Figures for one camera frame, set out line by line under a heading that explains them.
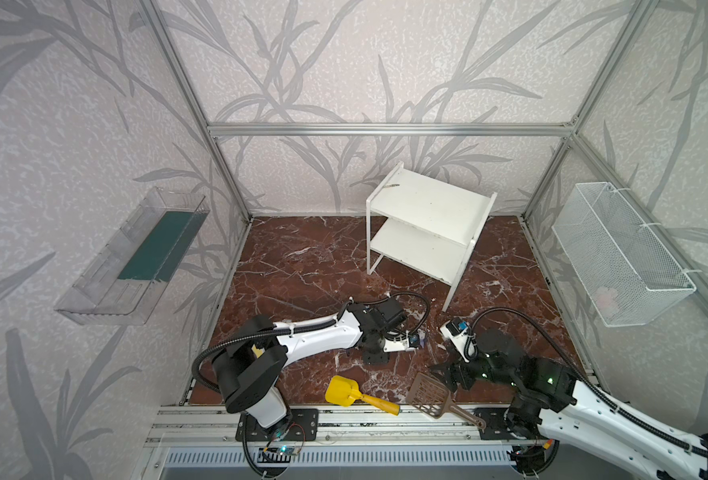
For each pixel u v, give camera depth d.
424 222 0.74
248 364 0.43
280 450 0.71
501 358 0.54
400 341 0.72
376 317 0.66
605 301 0.74
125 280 0.64
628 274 0.62
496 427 0.72
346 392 0.78
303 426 0.72
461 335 0.64
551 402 0.51
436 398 0.77
